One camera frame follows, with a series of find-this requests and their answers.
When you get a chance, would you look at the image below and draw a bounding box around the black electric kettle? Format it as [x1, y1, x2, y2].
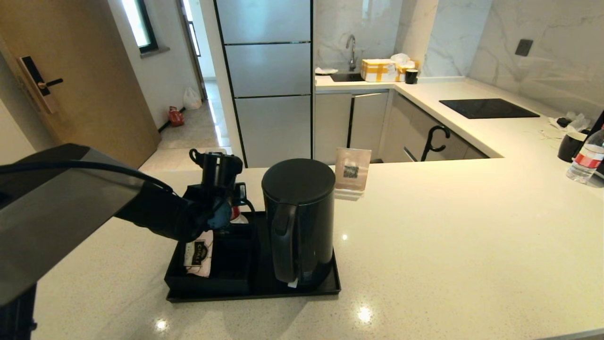
[261, 158, 336, 288]

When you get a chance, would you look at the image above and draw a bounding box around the pink tea bag packet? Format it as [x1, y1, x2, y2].
[183, 230, 214, 278]

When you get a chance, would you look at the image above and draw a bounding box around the black compartment box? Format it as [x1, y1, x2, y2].
[164, 226, 257, 294]

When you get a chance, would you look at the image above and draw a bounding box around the black serving tray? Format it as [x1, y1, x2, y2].
[164, 211, 341, 303]

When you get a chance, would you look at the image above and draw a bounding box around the white plastic bag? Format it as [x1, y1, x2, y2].
[183, 87, 202, 111]

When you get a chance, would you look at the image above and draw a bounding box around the grey cabinet door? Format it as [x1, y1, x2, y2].
[350, 93, 388, 162]
[314, 93, 352, 165]

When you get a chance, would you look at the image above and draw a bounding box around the QR code sign stand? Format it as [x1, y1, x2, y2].
[333, 147, 372, 201]

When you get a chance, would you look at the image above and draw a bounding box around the silver refrigerator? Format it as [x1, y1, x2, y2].
[213, 0, 315, 169]

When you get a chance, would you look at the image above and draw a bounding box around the brown wooden door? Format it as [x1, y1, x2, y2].
[0, 0, 162, 169]

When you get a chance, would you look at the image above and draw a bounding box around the dark framed window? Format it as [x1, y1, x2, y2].
[120, 0, 159, 54]

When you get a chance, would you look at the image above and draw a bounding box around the grey drawer cabinet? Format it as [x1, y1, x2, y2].
[380, 91, 489, 163]

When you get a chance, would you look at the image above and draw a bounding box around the chrome faucet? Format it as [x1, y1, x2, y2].
[345, 35, 358, 72]

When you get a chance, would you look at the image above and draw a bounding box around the large yellow taped box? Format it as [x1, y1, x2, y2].
[361, 59, 399, 83]

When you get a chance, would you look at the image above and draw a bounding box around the black induction cooktop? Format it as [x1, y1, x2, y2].
[439, 98, 541, 119]

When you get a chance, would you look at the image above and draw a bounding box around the black mug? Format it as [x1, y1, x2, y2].
[558, 132, 588, 163]

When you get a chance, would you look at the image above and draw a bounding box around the crumpled clear plastic wrap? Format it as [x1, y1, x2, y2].
[549, 112, 591, 133]

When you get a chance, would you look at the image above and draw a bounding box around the long black left arm cable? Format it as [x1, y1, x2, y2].
[0, 161, 176, 195]

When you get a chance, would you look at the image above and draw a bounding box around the black door lock handle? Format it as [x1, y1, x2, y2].
[18, 56, 64, 98]

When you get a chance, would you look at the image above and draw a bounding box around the black hook handle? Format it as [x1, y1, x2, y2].
[421, 126, 451, 162]

